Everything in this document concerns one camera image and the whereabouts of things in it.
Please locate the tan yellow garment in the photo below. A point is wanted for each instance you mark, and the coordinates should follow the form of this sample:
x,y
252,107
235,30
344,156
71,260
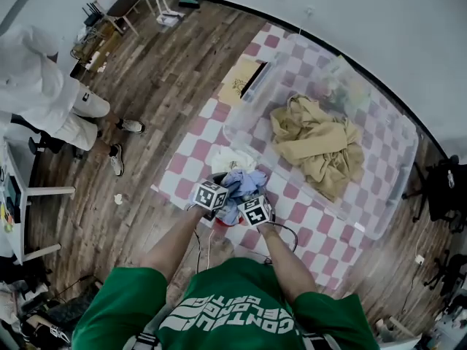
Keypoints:
x,y
317,144

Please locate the light blue clothes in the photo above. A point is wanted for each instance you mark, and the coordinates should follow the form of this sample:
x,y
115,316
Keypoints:
x,y
248,181

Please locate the crumpled white paper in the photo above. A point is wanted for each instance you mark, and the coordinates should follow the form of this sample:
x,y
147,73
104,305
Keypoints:
x,y
118,199

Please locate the clear plastic storage bin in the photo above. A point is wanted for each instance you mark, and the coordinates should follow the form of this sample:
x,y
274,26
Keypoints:
x,y
394,151

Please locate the green printed t-shirt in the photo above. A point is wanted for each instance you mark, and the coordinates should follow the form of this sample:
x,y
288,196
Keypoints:
x,y
226,286

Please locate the white desk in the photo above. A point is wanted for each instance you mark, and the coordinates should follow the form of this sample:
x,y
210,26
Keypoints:
x,y
20,246

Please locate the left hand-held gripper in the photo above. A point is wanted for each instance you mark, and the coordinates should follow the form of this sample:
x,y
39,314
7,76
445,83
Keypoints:
x,y
209,195

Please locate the black router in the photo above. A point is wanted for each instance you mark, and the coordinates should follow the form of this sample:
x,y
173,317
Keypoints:
x,y
91,19

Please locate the person's right forearm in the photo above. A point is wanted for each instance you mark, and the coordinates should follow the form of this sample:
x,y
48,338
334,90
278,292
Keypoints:
x,y
284,261

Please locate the white plug adapter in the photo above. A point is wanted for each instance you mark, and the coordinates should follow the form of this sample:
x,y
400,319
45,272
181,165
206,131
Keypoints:
x,y
420,259

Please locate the clear water bottle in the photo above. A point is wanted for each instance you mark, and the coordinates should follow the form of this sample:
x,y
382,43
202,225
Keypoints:
x,y
451,179

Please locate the white plastic container with items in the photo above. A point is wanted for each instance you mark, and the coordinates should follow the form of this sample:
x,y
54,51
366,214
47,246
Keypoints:
x,y
359,227

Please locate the black mesh office chair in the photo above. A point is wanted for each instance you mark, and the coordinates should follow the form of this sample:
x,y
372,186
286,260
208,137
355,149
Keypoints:
x,y
441,191

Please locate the wooden chair dark seat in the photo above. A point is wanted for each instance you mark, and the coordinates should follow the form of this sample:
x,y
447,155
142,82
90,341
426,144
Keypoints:
x,y
126,4

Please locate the white dustpan stand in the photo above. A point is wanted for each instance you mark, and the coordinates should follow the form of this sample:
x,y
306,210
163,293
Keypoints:
x,y
169,17

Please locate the person's left forearm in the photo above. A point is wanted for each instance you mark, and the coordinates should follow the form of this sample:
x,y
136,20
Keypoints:
x,y
171,246

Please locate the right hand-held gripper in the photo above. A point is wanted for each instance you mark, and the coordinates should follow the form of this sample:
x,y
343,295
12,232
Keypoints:
x,y
255,211

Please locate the red white checkered table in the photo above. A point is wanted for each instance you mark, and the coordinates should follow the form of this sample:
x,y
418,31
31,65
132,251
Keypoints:
x,y
193,148

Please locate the cream flat paper bag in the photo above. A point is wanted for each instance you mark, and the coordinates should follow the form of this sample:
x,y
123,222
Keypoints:
x,y
237,82

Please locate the small grey desk monitor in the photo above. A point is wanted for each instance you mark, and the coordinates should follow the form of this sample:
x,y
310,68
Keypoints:
x,y
12,193

